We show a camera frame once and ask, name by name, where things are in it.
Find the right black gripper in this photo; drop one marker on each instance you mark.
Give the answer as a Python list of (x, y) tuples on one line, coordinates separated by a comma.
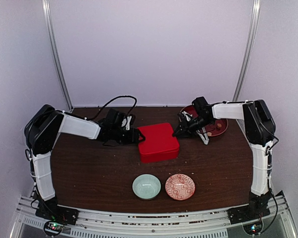
[(185, 126)]

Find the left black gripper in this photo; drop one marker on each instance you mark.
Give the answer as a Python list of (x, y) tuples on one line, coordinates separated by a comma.
[(134, 137)]

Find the red square chocolate box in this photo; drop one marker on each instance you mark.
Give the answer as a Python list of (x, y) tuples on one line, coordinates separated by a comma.
[(155, 156)]

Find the red square box lid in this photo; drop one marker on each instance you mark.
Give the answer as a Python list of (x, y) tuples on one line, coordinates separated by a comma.
[(158, 137)]

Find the white handled serving tongs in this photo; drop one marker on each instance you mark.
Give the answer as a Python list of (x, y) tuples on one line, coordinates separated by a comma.
[(203, 135)]

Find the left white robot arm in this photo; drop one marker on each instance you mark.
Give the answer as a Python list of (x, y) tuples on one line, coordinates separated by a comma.
[(43, 130)]

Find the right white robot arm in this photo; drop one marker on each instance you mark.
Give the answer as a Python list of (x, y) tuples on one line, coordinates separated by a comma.
[(259, 130)]

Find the dark red round tray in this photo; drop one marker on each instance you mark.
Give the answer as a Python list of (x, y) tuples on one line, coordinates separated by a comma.
[(211, 127)]

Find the pale green ceramic bowl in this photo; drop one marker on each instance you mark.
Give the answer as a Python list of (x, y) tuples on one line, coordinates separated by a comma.
[(146, 186)]

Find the red patterned ceramic bowl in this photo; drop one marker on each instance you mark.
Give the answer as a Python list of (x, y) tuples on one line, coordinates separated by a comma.
[(180, 187)]

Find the aluminium front rail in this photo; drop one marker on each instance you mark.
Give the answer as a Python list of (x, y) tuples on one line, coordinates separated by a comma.
[(201, 224)]

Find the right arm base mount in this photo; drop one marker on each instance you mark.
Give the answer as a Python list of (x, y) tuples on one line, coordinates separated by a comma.
[(248, 218)]

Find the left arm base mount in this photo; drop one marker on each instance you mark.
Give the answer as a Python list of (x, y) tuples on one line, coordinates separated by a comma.
[(57, 219)]

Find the right aluminium frame post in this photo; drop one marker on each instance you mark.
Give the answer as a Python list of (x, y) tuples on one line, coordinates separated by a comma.
[(253, 27)]

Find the aluminium frame post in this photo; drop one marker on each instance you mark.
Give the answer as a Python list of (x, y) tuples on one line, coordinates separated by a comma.
[(55, 53), (253, 27)]

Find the left aluminium frame post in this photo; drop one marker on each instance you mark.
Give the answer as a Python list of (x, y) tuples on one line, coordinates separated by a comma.
[(55, 53)]

